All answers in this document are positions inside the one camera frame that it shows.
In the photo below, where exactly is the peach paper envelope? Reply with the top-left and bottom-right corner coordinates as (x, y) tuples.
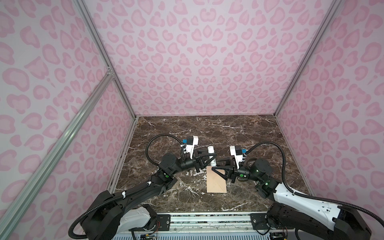
(207, 166), (227, 194)

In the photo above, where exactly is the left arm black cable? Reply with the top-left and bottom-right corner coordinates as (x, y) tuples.
(68, 133), (184, 240)

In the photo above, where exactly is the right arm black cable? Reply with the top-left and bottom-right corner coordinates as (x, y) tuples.
(244, 141), (384, 227)

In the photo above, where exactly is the corner aluminium post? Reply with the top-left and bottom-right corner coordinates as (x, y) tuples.
(274, 0), (345, 119)
(73, 0), (137, 120)

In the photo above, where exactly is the left corner aluminium post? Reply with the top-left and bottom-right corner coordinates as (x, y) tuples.
(73, 0), (137, 120)

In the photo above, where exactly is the left diagonal aluminium strut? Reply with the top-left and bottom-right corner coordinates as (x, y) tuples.
(1, 72), (115, 240)

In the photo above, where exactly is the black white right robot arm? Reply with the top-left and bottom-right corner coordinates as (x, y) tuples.
(212, 159), (372, 240)

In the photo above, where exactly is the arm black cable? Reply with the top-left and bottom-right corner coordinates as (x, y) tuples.
(244, 141), (384, 227)
(68, 133), (184, 240)

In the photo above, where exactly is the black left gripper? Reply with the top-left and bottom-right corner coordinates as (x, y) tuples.
(171, 149), (216, 177)

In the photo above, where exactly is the white glue stick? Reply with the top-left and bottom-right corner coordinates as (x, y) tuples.
(208, 146), (217, 167)

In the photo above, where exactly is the right corner aluminium post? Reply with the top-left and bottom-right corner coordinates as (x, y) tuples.
(274, 0), (345, 119)

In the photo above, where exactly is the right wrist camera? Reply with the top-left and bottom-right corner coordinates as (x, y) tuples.
(230, 146), (247, 169)

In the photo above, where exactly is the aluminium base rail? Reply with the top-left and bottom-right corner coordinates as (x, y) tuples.
(80, 211), (343, 240)

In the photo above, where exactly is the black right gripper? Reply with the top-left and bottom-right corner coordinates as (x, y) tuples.
(212, 158), (262, 186)

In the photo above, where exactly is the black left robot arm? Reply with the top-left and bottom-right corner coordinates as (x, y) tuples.
(68, 150), (217, 240)

